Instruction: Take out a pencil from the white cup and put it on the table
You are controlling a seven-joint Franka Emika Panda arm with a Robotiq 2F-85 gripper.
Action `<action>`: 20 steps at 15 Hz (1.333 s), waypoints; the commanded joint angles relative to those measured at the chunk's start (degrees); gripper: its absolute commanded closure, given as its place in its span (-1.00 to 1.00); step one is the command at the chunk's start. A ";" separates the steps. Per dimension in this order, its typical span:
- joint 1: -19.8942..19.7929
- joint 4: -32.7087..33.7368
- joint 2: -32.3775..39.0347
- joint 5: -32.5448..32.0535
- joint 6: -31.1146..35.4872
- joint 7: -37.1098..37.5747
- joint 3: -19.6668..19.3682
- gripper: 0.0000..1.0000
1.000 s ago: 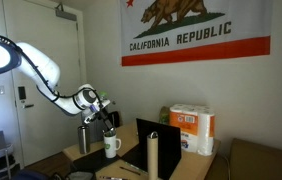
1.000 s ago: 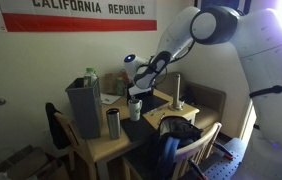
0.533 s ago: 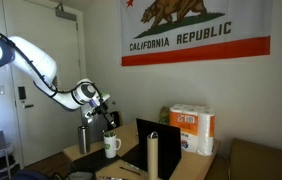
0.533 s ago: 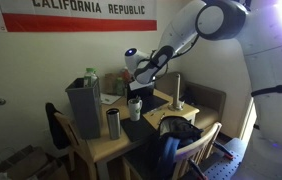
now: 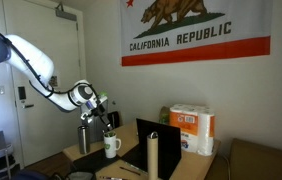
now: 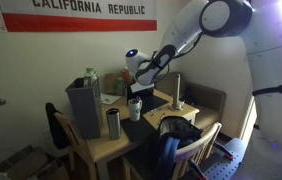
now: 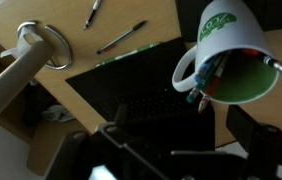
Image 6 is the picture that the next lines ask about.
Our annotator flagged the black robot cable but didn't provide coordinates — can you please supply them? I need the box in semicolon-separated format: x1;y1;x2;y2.
150;31;204;68

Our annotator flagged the grey plastic bin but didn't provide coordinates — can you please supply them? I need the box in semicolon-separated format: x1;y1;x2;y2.
64;77;103;140

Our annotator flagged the steel tumbler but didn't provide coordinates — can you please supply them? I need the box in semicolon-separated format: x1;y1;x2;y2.
105;107;122;141

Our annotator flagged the black mat beside pens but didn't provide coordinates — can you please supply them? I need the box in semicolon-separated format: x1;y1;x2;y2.
140;94;170;115

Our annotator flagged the brown paper bag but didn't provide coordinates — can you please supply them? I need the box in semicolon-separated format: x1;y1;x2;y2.
104;72;127;95

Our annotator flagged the wooden chair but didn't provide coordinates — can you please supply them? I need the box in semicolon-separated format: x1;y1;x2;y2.
120;121;223;180
53;111;97;180

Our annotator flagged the black bag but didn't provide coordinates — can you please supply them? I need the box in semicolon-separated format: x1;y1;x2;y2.
180;88;199;106

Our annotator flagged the white crumpled paper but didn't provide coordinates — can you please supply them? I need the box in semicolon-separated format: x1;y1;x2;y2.
0;171;13;180

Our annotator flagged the white paper sheet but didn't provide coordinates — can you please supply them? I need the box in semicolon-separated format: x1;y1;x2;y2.
100;92;123;106

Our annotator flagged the blue perforated platform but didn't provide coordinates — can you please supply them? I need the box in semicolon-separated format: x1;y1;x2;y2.
202;137;249;180

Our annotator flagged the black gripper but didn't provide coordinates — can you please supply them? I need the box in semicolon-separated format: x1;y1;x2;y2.
125;81;155;101

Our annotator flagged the black and grey backpack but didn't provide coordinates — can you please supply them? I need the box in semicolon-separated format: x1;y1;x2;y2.
149;114;205;180

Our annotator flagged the clear bottle with green cap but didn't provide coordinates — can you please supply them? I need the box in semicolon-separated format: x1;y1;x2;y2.
83;67;99;88

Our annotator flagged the California Republic flag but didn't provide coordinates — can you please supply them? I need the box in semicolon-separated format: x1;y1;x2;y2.
0;0;159;33

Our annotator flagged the black mat beside tumbler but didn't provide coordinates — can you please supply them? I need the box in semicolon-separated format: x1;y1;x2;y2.
120;116;157;143

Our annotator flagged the red bottle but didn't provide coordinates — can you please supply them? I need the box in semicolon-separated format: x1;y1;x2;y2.
122;66;133;84

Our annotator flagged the black ballpoint pen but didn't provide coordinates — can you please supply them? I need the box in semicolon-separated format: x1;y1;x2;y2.
150;108;164;117

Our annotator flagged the red handled clamp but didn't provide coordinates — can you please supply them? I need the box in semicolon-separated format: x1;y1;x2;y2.
211;140;234;161
187;158;210;180

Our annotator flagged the brown cardboard box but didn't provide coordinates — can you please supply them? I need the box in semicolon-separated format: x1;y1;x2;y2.
27;158;70;180
0;144;49;180

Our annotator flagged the paper towel holder with tube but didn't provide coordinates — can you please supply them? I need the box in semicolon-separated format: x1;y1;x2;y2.
168;73;185;112

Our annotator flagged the black jacket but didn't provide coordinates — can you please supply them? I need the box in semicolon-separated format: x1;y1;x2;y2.
44;102;71;150

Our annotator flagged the white mug with green logo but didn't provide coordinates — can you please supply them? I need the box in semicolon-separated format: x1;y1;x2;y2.
127;97;143;122

